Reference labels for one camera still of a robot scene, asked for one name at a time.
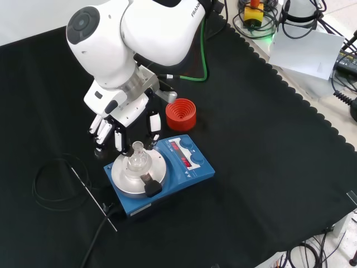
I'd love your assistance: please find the thin black coiled probe cable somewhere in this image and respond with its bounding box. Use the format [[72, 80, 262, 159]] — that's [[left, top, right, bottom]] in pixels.
[[32, 157, 94, 212]]

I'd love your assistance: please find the red stepped flask ring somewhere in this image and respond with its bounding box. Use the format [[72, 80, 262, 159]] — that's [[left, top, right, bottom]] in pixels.
[[165, 98, 197, 132]]

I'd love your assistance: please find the clear round-bottom glass flask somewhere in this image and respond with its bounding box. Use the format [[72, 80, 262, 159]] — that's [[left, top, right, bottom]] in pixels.
[[127, 141, 149, 173]]

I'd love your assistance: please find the black bench cloth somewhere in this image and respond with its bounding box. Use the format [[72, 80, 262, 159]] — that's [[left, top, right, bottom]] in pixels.
[[0, 13, 357, 268]]

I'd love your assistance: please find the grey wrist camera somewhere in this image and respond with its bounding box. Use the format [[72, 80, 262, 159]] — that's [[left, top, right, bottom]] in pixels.
[[155, 83, 178, 104]]

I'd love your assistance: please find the blue heater with steel plate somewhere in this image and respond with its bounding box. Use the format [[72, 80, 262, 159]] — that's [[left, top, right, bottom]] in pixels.
[[103, 134, 216, 219]]

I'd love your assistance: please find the thick black heater power cable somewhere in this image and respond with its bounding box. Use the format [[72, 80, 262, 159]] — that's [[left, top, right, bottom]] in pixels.
[[80, 205, 119, 268]]

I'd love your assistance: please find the black curly cord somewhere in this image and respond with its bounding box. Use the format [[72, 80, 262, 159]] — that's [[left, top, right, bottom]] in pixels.
[[332, 75, 357, 123]]

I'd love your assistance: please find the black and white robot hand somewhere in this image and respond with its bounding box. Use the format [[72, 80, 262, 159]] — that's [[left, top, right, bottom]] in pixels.
[[83, 82, 162, 159]]

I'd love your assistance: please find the black power adapter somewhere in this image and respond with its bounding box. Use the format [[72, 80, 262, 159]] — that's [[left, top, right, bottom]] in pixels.
[[332, 48, 357, 75]]

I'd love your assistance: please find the yellow stop button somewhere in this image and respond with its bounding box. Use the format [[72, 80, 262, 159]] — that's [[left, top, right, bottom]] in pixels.
[[243, 0, 265, 30]]

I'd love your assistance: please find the green cable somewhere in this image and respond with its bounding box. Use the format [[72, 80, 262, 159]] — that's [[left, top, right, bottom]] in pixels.
[[179, 16, 210, 83]]

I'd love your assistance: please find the pale board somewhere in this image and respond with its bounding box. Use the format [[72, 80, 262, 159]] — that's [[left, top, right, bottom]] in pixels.
[[268, 28, 346, 82]]

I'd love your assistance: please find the thin metal probe rod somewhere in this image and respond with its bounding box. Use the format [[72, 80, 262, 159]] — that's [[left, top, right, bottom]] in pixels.
[[70, 166, 119, 233]]

